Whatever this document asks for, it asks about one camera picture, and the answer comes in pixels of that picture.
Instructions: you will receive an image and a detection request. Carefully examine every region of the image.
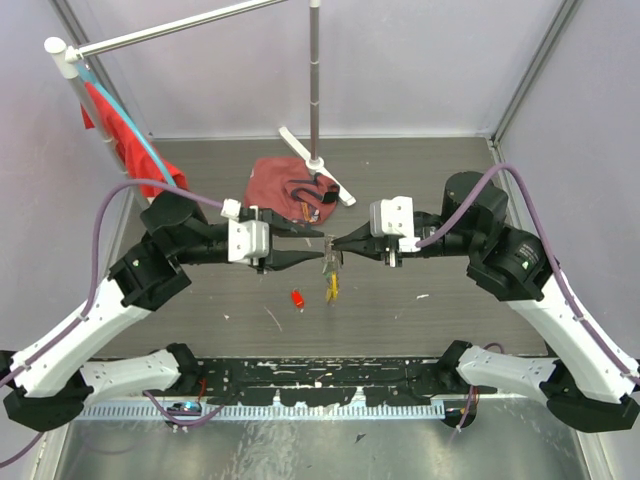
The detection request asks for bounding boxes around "aluminium frame post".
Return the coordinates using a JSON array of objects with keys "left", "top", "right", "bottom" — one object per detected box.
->
[
  {"left": 44, "top": 0, "right": 153, "bottom": 138},
  {"left": 488, "top": 0, "right": 582, "bottom": 149}
]

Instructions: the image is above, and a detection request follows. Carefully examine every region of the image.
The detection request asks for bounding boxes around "black tagged key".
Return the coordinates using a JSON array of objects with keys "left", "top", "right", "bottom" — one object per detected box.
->
[{"left": 324, "top": 245, "right": 340, "bottom": 268}]

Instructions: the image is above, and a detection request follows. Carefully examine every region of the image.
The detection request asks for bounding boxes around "white metal clothes rack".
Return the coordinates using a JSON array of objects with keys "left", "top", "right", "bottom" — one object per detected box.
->
[{"left": 43, "top": 0, "right": 357, "bottom": 206}]

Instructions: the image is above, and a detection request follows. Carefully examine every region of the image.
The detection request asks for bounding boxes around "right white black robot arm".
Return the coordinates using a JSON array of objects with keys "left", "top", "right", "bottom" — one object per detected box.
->
[{"left": 333, "top": 171, "right": 639, "bottom": 433}]

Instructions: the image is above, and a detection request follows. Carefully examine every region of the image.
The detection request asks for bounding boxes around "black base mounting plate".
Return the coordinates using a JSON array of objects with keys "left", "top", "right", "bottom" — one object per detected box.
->
[{"left": 144, "top": 355, "right": 481, "bottom": 407}]

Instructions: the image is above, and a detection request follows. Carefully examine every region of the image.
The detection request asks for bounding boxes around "aluminium frame post right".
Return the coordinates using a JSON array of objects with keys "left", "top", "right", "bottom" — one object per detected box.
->
[{"left": 488, "top": 0, "right": 582, "bottom": 149}]

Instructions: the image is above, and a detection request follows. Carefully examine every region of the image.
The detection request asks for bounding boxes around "aluminium frame post left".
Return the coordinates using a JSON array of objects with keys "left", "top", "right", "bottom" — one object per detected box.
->
[{"left": 44, "top": 0, "right": 153, "bottom": 138}]

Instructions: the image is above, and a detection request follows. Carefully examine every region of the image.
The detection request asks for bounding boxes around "white slotted cable duct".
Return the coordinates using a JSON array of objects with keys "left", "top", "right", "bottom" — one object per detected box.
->
[{"left": 77, "top": 395, "right": 445, "bottom": 421}]

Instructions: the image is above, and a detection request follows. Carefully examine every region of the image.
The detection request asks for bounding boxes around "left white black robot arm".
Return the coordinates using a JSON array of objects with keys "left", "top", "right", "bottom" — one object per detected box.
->
[{"left": 1, "top": 191, "right": 319, "bottom": 432}]

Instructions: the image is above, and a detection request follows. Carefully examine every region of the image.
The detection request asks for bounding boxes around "blue clothes hanger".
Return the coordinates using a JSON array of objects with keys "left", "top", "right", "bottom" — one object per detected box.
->
[{"left": 75, "top": 63, "right": 183, "bottom": 192}]

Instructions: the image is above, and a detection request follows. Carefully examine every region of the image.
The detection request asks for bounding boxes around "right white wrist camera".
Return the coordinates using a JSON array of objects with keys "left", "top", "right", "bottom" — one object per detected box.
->
[{"left": 369, "top": 196, "right": 420, "bottom": 253}]

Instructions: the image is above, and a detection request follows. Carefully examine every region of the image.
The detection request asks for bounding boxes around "red hanging cloth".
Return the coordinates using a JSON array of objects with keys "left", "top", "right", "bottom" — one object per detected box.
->
[{"left": 80, "top": 81, "right": 192, "bottom": 199}]

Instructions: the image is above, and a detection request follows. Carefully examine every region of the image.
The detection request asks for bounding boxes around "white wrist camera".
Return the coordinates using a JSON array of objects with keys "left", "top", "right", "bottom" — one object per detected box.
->
[
  {"left": 221, "top": 199, "right": 254, "bottom": 266},
  {"left": 369, "top": 196, "right": 420, "bottom": 253}
]

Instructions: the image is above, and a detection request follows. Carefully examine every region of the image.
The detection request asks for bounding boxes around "keyring with yellow tag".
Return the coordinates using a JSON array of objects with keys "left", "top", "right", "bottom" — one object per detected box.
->
[{"left": 322, "top": 235, "right": 343, "bottom": 305}]

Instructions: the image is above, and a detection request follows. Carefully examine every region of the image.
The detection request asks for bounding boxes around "red tagged key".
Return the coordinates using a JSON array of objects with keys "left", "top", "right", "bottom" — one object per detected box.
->
[{"left": 291, "top": 289, "right": 305, "bottom": 311}]

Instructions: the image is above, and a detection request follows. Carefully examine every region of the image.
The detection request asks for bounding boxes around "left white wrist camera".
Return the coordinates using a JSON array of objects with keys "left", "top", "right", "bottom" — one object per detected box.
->
[{"left": 221, "top": 199, "right": 254, "bottom": 266}]

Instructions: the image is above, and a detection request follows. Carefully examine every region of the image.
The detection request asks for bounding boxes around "maroon cloth bag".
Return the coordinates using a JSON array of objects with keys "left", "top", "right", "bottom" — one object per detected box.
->
[{"left": 243, "top": 157, "right": 340, "bottom": 225}]

